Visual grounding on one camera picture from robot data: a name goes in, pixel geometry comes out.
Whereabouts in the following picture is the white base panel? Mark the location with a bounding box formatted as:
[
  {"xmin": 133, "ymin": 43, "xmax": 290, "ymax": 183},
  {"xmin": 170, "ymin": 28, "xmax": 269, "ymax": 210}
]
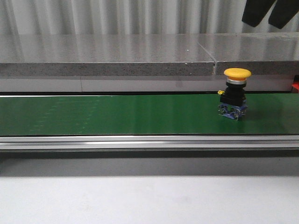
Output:
[{"xmin": 0, "ymin": 75, "xmax": 294, "ymax": 93}]

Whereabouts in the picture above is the grey stone countertop slab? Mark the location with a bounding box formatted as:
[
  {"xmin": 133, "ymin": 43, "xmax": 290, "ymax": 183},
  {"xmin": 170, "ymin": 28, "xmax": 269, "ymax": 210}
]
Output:
[{"xmin": 0, "ymin": 35, "xmax": 214, "ymax": 77}]

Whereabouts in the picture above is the aluminium conveyor side rail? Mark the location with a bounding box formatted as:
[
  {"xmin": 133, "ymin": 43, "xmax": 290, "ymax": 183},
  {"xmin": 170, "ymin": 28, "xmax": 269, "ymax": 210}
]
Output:
[{"xmin": 0, "ymin": 134, "xmax": 299, "ymax": 153}]

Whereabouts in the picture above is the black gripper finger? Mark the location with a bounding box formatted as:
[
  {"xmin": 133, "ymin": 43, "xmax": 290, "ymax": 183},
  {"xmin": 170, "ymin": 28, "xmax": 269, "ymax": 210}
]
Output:
[
  {"xmin": 268, "ymin": 0, "xmax": 299, "ymax": 29},
  {"xmin": 242, "ymin": 0, "xmax": 275, "ymax": 27}
]

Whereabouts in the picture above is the white pleated curtain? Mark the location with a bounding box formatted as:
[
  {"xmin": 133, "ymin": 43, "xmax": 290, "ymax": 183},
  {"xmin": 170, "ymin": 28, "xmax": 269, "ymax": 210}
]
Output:
[{"xmin": 0, "ymin": 0, "xmax": 299, "ymax": 36}]

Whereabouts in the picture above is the green conveyor belt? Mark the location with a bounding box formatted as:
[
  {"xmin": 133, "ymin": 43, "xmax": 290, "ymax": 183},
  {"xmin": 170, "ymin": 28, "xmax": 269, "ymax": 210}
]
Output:
[{"xmin": 0, "ymin": 93, "xmax": 299, "ymax": 136}]

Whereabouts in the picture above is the yellow mushroom push button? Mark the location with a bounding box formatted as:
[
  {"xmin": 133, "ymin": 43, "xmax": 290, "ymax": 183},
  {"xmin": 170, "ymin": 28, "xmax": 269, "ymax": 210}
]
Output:
[{"xmin": 218, "ymin": 68, "xmax": 251, "ymax": 120}]

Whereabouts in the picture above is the red object at edge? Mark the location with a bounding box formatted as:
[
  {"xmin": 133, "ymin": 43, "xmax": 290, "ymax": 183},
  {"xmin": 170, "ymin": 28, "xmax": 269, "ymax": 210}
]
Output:
[{"xmin": 291, "ymin": 81, "xmax": 299, "ymax": 93}]

